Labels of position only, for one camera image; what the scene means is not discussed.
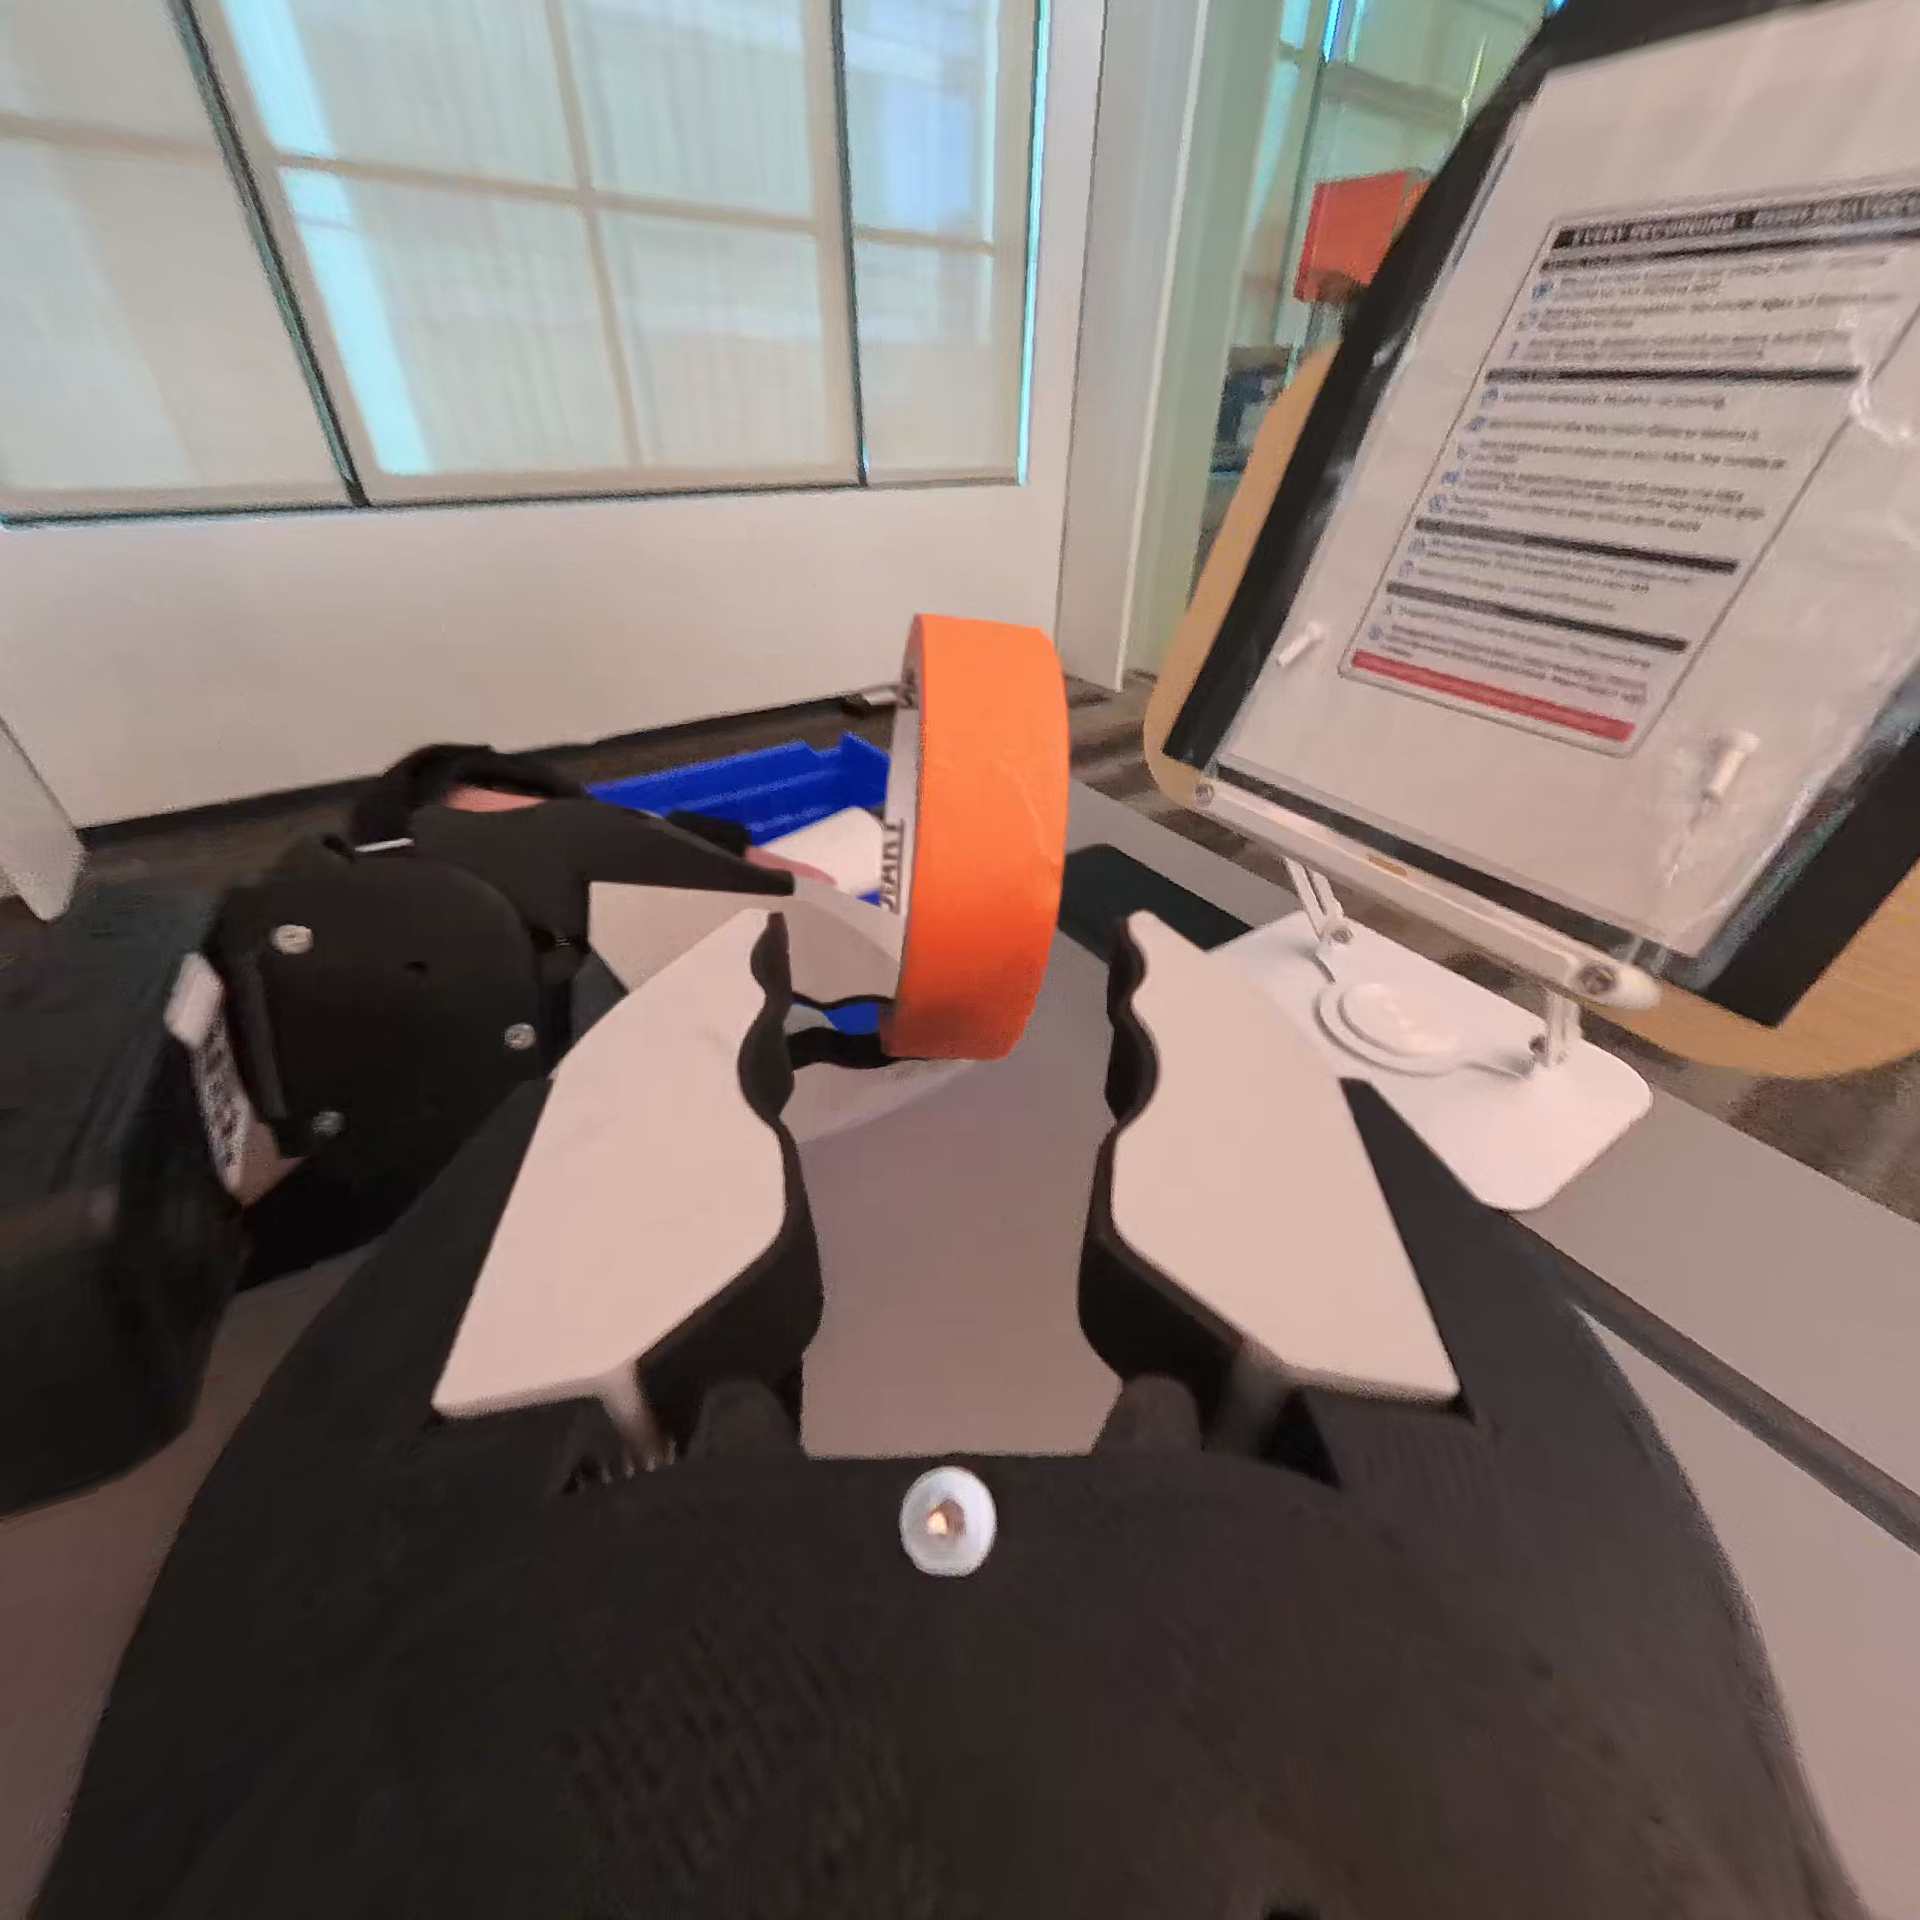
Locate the large paned window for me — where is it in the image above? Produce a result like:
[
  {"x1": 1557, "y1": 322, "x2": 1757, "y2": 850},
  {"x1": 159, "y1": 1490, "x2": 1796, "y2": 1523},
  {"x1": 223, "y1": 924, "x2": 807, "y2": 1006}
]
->
[{"x1": 0, "y1": 0, "x2": 1045, "y2": 524}]

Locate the orange masking tape roll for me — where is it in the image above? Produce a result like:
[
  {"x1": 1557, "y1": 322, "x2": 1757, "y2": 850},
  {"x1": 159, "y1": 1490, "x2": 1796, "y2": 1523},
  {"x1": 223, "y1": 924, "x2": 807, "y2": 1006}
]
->
[{"x1": 877, "y1": 612, "x2": 1072, "y2": 1065}]

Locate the black instruction sheet board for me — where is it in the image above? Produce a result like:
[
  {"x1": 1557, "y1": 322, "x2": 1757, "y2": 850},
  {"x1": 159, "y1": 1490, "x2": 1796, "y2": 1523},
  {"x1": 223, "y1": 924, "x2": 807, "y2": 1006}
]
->
[{"x1": 1161, "y1": 0, "x2": 1920, "y2": 1029}]

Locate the orange square box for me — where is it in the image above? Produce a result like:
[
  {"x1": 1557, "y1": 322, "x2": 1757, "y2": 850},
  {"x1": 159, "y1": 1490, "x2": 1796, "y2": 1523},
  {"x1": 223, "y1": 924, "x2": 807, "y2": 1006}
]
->
[{"x1": 1296, "y1": 169, "x2": 1431, "y2": 302}]

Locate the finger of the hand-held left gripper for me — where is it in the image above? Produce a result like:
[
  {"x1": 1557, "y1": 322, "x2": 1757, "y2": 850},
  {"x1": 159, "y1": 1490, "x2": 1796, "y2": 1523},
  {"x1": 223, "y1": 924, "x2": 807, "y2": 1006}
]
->
[
  {"x1": 787, "y1": 983, "x2": 969, "y2": 1149},
  {"x1": 591, "y1": 814, "x2": 905, "y2": 993}
]

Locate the blue plastic bin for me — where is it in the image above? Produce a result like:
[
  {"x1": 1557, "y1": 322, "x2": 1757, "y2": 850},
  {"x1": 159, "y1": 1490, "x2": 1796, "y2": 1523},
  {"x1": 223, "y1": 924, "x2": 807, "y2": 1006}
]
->
[{"x1": 586, "y1": 729, "x2": 903, "y2": 1041}]

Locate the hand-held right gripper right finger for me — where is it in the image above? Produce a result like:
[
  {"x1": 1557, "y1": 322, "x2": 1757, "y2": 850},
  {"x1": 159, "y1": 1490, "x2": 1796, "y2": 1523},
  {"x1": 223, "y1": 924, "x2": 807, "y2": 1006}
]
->
[{"x1": 1080, "y1": 910, "x2": 1466, "y2": 1412}]

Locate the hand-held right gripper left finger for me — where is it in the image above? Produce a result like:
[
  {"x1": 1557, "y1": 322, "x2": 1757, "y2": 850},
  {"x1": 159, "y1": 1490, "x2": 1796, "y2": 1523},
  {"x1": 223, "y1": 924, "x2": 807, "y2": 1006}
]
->
[{"x1": 433, "y1": 908, "x2": 827, "y2": 1423}]

